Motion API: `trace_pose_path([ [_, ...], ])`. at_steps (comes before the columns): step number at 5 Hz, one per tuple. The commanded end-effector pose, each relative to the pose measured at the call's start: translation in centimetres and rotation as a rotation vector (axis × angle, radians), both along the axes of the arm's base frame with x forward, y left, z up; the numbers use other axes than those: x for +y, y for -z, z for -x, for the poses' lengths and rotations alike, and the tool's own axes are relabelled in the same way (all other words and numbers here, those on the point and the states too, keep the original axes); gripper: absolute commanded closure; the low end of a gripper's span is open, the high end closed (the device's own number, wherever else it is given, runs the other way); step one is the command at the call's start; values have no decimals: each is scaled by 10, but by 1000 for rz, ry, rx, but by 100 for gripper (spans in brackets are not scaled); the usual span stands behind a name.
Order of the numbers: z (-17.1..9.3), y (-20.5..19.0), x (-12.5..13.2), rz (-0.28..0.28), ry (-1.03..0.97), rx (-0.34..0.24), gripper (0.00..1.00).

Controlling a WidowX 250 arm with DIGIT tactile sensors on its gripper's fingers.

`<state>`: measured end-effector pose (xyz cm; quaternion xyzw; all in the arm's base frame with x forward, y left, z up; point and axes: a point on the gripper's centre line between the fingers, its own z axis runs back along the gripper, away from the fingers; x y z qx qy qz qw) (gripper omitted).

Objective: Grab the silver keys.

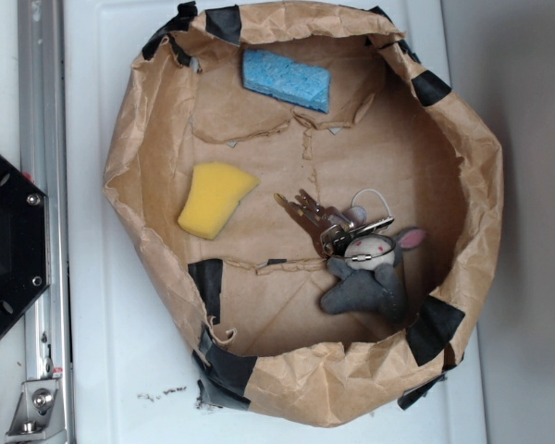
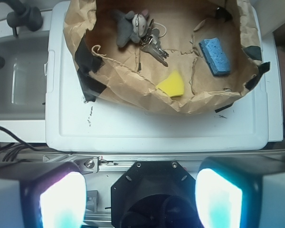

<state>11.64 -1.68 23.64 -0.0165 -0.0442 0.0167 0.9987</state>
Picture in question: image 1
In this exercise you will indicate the grey plush bunny keychain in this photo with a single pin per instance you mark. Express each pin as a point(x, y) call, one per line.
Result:
point(368, 281)

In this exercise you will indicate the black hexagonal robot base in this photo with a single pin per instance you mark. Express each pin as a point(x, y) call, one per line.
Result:
point(23, 251)

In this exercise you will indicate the brown paper bag bin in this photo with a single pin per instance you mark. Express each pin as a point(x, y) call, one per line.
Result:
point(247, 302)

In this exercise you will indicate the yellow sponge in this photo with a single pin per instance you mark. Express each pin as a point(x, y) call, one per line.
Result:
point(216, 191)

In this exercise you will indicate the blue sponge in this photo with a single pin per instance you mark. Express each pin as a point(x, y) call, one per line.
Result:
point(284, 79)

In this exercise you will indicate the aluminium extrusion rail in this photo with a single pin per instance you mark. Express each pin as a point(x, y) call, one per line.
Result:
point(43, 156)

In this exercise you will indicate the metal corner bracket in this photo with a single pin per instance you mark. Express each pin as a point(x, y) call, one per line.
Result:
point(39, 414)

